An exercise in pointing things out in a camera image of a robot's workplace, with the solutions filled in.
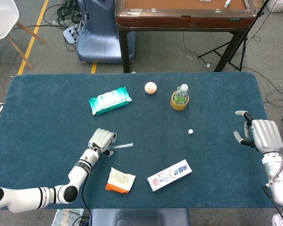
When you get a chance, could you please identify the peach ball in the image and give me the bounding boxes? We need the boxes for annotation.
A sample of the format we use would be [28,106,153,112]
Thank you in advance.
[144,81,158,95]

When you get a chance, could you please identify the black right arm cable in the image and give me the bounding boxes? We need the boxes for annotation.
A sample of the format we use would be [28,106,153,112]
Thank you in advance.
[261,185,283,226]

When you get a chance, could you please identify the orange white snack packet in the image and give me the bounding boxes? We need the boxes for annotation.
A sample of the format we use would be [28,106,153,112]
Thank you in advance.
[105,167,136,194]

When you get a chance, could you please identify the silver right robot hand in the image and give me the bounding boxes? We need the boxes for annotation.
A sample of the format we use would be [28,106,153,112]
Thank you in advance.
[233,110,283,155]

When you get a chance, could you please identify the blue grey machine base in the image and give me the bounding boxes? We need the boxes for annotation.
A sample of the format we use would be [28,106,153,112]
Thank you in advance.
[76,0,136,64]

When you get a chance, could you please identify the clear plastic bag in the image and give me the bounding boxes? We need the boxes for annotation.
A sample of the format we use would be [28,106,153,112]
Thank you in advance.
[52,208,85,226]

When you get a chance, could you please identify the yellow tape roll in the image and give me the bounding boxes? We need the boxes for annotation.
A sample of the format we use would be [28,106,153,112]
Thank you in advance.
[170,91,190,110]

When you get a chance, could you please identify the white chair wooden legs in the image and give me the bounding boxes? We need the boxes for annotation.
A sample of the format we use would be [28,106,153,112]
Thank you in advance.
[0,0,47,70]

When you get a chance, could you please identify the white power strip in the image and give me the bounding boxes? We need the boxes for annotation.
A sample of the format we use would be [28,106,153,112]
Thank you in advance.
[62,25,80,44]

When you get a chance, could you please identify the black cable bundle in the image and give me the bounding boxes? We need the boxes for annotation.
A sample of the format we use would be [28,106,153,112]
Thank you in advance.
[43,0,88,31]

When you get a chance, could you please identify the clear glass test tube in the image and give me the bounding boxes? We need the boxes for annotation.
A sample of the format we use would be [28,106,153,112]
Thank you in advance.
[108,142,134,150]

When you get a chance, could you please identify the brown mahjong table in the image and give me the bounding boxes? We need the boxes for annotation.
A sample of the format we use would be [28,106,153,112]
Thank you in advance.
[115,0,258,73]

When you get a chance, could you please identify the black tripod stand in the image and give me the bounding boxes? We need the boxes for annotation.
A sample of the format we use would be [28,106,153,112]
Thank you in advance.
[197,0,278,72]

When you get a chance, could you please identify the blue felt table cloth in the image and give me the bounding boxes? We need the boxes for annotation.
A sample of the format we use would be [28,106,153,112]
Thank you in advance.
[0,72,283,210]

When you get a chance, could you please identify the clear bottle green label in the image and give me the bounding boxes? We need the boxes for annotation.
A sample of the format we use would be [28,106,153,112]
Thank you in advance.
[174,83,189,105]

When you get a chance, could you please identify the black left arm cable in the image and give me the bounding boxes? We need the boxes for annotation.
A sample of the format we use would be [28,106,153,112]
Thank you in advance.
[81,174,93,226]

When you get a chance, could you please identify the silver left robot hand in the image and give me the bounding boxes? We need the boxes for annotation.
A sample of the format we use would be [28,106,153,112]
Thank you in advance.
[88,128,117,156]

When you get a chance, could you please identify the teal wet wipes pack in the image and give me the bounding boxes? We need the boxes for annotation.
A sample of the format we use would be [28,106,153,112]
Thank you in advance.
[88,86,133,116]

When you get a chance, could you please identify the white toothpaste box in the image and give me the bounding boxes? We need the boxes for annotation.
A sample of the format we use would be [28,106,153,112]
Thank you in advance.
[146,159,193,192]

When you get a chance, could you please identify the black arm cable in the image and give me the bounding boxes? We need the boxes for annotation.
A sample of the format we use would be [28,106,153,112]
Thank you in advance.
[81,174,93,226]
[261,185,283,226]

